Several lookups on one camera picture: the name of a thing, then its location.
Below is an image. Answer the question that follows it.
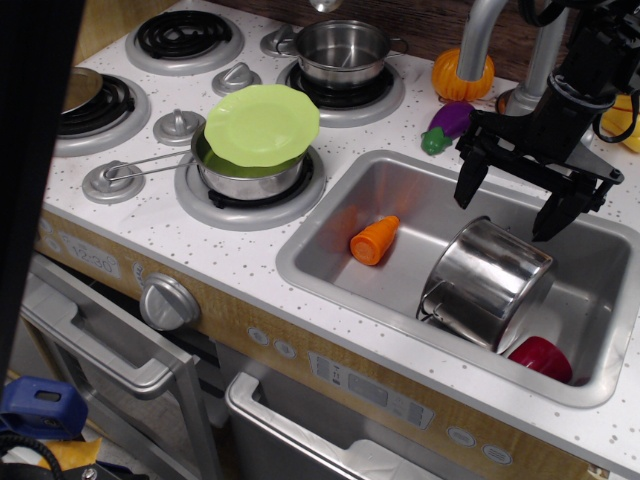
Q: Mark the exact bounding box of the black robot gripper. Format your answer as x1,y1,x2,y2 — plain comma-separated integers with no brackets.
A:
454,74,624,242

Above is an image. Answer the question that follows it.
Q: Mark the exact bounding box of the steel pot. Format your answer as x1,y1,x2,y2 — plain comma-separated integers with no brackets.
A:
416,216,557,353
294,20,409,89
62,67,103,114

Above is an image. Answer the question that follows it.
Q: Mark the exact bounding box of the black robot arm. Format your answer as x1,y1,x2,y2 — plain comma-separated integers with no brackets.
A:
454,1,639,241

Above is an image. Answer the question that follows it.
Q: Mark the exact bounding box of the purple toy eggplant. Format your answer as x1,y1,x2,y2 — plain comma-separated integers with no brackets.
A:
421,101,475,155

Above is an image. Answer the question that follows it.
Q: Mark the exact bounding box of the yellow toy banana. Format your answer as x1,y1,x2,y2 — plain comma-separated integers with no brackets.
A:
600,95,639,153

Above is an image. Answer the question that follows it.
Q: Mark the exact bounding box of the orange toy pumpkin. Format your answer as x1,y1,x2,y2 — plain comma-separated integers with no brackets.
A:
431,48,495,102

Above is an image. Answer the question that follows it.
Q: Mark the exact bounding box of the silver toy faucet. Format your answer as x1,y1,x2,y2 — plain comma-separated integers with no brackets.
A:
456,0,570,116

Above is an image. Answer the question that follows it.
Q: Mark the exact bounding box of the orange toy carrot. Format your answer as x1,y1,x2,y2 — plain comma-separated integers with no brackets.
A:
349,215,400,266

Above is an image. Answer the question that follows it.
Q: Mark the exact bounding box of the red toy cup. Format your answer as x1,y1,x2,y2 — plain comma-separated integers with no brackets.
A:
507,336,573,384

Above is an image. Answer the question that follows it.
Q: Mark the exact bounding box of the back right stove burner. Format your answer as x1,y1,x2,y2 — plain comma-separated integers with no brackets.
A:
276,62,405,128

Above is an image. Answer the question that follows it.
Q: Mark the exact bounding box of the stove burner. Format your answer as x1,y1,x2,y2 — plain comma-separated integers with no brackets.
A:
174,148,326,232
54,74,151,157
125,10,244,77
276,62,405,128

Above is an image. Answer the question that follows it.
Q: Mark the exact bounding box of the green plastic plate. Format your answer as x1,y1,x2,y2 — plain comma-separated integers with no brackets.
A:
204,84,320,168

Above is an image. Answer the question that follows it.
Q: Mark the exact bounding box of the grey stove knob top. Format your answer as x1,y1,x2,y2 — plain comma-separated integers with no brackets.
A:
260,24,297,58

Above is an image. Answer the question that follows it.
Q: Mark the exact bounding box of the grey stove knob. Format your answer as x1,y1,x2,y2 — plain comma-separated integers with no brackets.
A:
211,62,262,97
82,161,145,204
153,109,205,146
260,24,297,58

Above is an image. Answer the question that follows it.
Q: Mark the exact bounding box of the grey stove knob upper middle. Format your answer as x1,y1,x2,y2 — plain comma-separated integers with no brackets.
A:
211,62,262,97

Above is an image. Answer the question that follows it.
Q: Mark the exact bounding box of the front right stove burner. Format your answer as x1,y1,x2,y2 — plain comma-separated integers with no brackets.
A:
174,148,326,232

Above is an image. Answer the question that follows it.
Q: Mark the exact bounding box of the grey stove knob lower middle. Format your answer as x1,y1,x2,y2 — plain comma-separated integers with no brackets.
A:
153,109,205,146

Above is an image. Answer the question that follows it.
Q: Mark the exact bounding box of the back left stove burner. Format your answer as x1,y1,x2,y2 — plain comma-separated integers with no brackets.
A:
125,10,244,77

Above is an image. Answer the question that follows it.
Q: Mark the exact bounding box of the grey round oven dial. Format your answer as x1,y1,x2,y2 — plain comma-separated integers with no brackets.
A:
139,272,201,331

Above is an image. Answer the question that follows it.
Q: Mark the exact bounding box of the grey stove knob front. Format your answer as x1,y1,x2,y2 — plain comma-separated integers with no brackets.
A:
82,161,145,204

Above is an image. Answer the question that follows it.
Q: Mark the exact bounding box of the front left stove burner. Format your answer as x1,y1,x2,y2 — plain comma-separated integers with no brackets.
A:
54,74,151,157

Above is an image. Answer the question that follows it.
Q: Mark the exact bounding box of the yellow cloth at bottom left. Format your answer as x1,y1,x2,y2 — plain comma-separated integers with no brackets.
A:
44,437,102,471

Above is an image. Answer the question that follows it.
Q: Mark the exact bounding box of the blue clamp tool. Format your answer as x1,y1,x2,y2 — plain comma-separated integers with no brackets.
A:
1,376,88,440

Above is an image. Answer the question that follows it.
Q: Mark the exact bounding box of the steel saucepan with long handle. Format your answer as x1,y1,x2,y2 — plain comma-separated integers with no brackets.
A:
128,126,309,203

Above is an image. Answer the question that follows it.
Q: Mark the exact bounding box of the grey dishwasher door with handle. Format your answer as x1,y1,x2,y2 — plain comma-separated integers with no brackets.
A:
224,357,471,480

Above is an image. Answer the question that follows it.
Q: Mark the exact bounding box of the grey oven door with handle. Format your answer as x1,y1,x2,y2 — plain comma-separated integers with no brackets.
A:
21,254,223,479

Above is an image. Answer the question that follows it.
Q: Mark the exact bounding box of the dark vertical post left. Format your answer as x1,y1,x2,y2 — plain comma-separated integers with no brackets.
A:
1,1,84,370

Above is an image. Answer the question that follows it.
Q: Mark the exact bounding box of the black cable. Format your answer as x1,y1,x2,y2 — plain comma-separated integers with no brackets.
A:
0,432,66,480

